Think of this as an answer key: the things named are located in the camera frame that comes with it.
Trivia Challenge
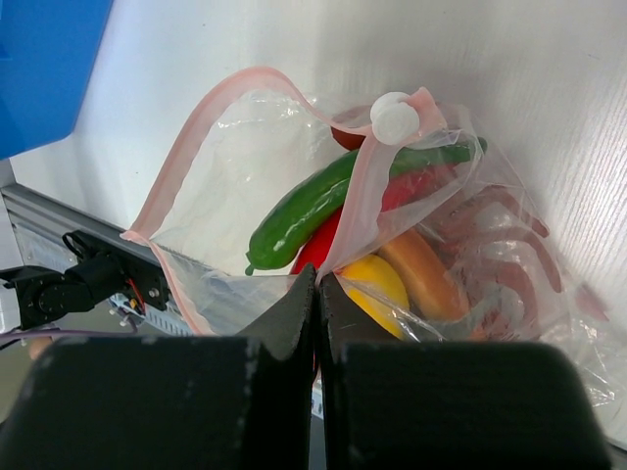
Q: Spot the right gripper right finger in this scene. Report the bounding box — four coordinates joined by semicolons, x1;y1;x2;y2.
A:
317;275;612;469

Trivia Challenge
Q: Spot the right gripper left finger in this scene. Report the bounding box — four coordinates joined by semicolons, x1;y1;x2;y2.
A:
1;267;316;469

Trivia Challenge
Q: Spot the yellow toy mango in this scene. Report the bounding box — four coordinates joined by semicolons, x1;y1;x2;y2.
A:
340;255;410;339

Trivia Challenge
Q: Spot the toy steak slice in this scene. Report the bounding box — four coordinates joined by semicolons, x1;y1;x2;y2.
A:
378;229;469;321

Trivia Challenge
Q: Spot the clear pink-dotted zip bag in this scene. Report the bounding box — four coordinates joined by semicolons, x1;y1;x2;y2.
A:
123;67;626;413

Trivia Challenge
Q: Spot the red toy lobster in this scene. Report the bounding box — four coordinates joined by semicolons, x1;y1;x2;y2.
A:
416;184;609;343

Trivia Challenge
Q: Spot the green toy cucumber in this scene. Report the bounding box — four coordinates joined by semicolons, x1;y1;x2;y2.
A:
245;131;488;277

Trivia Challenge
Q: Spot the red toy chili pepper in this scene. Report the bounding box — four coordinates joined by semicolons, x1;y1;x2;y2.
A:
331;105;370;151

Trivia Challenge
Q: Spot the blue plastic bin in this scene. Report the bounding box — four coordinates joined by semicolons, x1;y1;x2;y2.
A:
1;0;113;160

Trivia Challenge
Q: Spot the white slotted cable duct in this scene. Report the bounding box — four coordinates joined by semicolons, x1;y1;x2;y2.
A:
108;294;192;336

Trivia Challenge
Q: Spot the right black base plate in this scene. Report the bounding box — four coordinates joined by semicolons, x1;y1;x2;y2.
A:
62;230;169;313

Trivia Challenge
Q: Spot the aluminium mounting rail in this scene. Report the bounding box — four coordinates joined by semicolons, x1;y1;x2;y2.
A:
1;183;159;266

